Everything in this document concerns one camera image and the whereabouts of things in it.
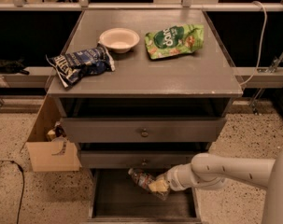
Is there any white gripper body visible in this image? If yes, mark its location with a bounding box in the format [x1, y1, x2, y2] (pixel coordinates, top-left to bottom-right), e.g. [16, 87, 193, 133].
[165, 164, 192, 191]

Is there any clear plastic water bottle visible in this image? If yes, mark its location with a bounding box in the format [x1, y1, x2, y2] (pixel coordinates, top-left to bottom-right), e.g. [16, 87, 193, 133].
[128, 168, 170, 201]

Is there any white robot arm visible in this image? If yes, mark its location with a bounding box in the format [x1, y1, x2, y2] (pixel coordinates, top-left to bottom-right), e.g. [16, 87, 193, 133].
[149, 150, 283, 224]

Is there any grey bottom drawer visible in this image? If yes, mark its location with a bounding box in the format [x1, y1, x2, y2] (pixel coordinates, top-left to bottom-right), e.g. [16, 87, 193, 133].
[88, 169, 202, 224]

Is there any grey drawer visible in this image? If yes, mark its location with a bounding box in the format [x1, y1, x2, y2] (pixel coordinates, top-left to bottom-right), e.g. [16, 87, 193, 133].
[78, 150, 199, 169]
[61, 118, 226, 143]
[88, 169, 202, 224]

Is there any grey middle drawer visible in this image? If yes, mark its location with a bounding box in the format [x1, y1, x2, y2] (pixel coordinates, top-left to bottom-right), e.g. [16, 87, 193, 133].
[78, 150, 199, 169]

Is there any grey top drawer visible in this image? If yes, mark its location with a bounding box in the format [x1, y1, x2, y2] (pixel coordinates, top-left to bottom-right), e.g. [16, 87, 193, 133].
[61, 118, 226, 143]

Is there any cardboard box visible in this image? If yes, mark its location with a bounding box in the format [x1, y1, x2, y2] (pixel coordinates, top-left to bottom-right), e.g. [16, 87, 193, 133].
[25, 96, 81, 172]

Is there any green snack bag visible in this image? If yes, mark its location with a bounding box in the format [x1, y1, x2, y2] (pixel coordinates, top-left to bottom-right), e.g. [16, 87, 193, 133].
[145, 24, 204, 60]

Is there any white paper bowl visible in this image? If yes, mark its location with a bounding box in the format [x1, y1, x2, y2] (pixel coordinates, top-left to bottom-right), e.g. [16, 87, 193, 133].
[99, 28, 140, 54]

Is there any blue chip bag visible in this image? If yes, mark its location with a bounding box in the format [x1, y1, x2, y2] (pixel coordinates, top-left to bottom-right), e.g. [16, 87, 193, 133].
[46, 43, 115, 89]

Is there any black object on ledge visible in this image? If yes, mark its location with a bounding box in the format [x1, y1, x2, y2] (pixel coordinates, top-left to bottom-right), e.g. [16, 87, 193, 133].
[0, 59, 30, 75]

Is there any white hanging cable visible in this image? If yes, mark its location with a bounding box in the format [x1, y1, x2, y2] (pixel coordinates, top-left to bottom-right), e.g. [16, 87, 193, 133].
[238, 0, 269, 87]

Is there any black floor cable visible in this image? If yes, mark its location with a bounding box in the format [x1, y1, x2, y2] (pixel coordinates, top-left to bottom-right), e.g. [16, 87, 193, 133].
[0, 160, 26, 224]

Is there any metal railing frame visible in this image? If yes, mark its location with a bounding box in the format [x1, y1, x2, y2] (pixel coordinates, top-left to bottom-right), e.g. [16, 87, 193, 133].
[0, 0, 283, 11]

